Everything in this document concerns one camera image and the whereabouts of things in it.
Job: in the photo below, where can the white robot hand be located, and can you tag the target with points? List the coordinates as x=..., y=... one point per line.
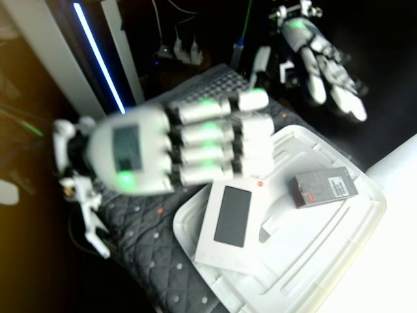
x=306, y=39
x=153, y=146

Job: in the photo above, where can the white box with dark panel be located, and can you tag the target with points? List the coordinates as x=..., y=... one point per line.
x=208, y=234

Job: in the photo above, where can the small grey box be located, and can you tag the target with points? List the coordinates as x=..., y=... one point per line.
x=322, y=187

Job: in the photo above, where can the white power strip with plugs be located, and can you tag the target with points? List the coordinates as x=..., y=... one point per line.
x=185, y=49

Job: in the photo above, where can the white plastic tray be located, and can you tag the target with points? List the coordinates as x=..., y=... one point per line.
x=309, y=247

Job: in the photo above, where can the grey quilt with bear print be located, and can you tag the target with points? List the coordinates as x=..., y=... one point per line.
x=146, y=247

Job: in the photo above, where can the blue white light strip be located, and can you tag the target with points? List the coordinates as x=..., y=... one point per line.
x=97, y=58

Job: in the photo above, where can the white upright post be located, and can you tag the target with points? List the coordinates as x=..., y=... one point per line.
x=49, y=49

